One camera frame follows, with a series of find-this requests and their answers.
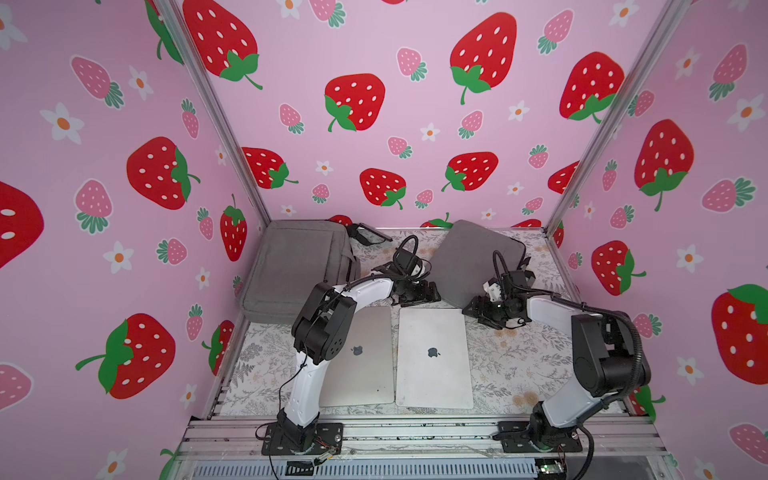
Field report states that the silver apple laptop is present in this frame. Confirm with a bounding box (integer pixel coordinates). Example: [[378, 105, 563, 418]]
[[320, 306, 395, 408], [396, 308, 474, 410]]

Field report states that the aluminium front rail frame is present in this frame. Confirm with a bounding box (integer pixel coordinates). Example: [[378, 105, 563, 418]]
[[169, 415, 683, 479]]

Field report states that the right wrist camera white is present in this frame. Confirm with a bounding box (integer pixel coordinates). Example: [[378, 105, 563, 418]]
[[483, 279, 503, 303]]

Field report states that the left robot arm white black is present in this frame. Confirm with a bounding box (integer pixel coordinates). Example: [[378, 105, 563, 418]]
[[276, 234, 441, 450]]

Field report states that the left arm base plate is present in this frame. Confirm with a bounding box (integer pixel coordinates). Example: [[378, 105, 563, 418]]
[[261, 422, 344, 456]]

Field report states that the large grey backpack bag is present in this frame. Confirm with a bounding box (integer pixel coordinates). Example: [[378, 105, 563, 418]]
[[240, 220, 361, 325]]

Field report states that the grey laptop sleeve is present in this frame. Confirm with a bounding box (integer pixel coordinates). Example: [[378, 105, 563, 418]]
[[429, 220, 529, 309]]

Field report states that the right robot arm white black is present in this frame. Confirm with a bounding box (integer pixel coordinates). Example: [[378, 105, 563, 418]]
[[462, 271, 651, 451]]

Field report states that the floral table mat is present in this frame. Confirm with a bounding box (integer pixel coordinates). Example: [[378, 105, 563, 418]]
[[214, 229, 572, 418]]

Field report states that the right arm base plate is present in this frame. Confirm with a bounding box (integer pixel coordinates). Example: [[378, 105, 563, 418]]
[[491, 421, 583, 454]]

